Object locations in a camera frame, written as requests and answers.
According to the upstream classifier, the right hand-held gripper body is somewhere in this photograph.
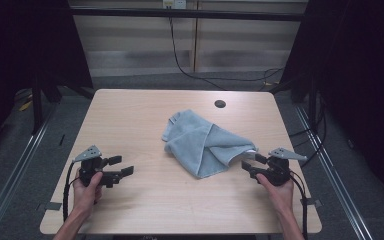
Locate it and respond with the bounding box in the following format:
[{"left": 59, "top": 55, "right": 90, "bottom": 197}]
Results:
[{"left": 255, "top": 147, "right": 309, "bottom": 187}]

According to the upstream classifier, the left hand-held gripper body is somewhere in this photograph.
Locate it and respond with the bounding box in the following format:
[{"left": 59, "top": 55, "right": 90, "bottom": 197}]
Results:
[{"left": 72, "top": 144, "right": 122, "bottom": 189}]

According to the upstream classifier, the light blue towel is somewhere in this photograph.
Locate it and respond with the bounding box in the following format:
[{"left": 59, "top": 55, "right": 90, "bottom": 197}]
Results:
[{"left": 161, "top": 109, "right": 259, "bottom": 180}]

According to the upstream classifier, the person's right hand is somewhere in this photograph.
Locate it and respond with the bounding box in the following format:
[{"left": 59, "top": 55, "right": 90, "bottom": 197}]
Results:
[{"left": 256, "top": 173, "right": 295, "bottom": 215}]

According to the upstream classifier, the person's left hand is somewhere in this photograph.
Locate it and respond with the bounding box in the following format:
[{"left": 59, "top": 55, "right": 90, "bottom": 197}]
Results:
[{"left": 72, "top": 168, "right": 104, "bottom": 218}]

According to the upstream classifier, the grey tape strip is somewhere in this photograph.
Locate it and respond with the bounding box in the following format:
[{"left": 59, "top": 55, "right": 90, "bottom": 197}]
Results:
[
  {"left": 300, "top": 197, "right": 324, "bottom": 208},
  {"left": 44, "top": 201, "right": 63, "bottom": 212}
]

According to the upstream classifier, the black metal stand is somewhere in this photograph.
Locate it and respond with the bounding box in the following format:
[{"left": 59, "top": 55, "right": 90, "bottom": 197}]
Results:
[
  {"left": 31, "top": 74, "right": 45, "bottom": 135},
  {"left": 307, "top": 75, "right": 318, "bottom": 132}
]

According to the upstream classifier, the yellow floor marker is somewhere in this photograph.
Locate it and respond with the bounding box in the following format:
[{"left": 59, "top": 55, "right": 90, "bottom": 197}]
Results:
[{"left": 17, "top": 100, "right": 34, "bottom": 112}]

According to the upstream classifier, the dark curtain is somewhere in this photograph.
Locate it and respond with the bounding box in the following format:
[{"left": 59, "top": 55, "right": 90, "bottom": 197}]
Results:
[
  {"left": 279, "top": 0, "right": 384, "bottom": 209},
  {"left": 0, "top": 0, "right": 94, "bottom": 164}
]

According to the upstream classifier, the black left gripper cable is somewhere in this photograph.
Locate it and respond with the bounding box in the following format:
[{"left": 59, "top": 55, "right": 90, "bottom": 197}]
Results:
[{"left": 62, "top": 161, "right": 81, "bottom": 223}]

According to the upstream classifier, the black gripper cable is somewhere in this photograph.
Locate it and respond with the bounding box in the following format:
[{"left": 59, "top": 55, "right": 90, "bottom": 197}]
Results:
[
  {"left": 62, "top": 161, "right": 81, "bottom": 223},
  {"left": 288, "top": 169, "right": 310, "bottom": 240}
]

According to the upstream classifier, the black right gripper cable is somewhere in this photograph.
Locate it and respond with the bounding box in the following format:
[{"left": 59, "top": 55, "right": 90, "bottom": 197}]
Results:
[{"left": 288, "top": 169, "right": 310, "bottom": 240}]

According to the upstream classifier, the bundle of black cables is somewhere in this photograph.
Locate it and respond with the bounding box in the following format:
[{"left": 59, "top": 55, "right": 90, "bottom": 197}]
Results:
[{"left": 288, "top": 94, "right": 328, "bottom": 168}]

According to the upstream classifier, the aluminium floor rail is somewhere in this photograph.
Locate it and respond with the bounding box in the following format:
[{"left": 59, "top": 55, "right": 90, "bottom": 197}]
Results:
[
  {"left": 294, "top": 104, "right": 375, "bottom": 240},
  {"left": 0, "top": 105, "right": 57, "bottom": 240}
]

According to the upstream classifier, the long black floor cable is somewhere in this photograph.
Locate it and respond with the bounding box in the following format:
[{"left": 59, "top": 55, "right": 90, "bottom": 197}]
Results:
[{"left": 168, "top": 16, "right": 286, "bottom": 92}]

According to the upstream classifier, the black horizontal frame bar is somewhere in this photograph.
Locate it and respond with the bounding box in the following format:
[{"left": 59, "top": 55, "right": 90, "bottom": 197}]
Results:
[{"left": 69, "top": 7, "right": 307, "bottom": 23}]

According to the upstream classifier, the white wall socket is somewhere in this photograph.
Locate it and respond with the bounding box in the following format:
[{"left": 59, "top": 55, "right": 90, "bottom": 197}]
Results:
[{"left": 162, "top": 0, "right": 188, "bottom": 10}]

